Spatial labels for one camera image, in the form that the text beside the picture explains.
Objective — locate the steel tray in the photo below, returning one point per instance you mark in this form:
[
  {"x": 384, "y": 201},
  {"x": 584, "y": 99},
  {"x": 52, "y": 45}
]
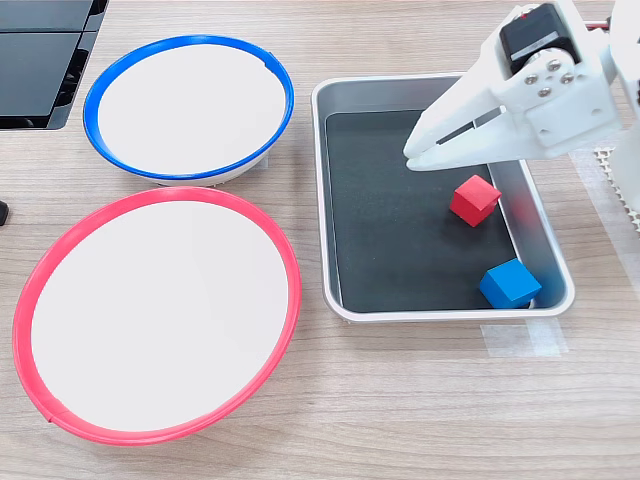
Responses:
[{"x": 545, "y": 250}]

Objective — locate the black tray mat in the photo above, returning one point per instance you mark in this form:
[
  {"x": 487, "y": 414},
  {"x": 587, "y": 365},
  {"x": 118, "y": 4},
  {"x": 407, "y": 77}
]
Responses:
[{"x": 400, "y": 240}]

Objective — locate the small black object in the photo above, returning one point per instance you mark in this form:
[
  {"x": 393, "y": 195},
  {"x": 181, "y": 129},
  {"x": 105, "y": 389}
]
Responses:
[{"x": 2, "y": 212}]

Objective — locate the clear tape patch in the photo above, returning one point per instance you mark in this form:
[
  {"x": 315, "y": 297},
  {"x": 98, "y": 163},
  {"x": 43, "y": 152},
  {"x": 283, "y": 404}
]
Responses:
[{"x": 525, "y": 339}]

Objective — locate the blue cube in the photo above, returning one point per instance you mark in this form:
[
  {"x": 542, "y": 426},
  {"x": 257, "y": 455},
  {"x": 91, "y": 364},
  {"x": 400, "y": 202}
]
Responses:
[{"x": 507, "y": 285}]

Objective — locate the pale perforated base plate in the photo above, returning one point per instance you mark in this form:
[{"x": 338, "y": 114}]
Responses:
[{"x": 620, "y": 185}]

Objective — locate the red cube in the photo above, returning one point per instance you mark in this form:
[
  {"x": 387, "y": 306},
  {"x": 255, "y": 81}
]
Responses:
[{"x": 472, "y": 200}]

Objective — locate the black flat device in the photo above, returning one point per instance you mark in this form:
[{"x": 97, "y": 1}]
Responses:
[{"x": 35, "y": 75}]

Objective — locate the white plate with red rim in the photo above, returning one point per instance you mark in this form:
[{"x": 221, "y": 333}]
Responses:
[{"x": 160, "y": 320}]

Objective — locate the white plate with blue rim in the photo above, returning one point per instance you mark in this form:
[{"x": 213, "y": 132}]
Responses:
[{"x": 190, "y": 110}]

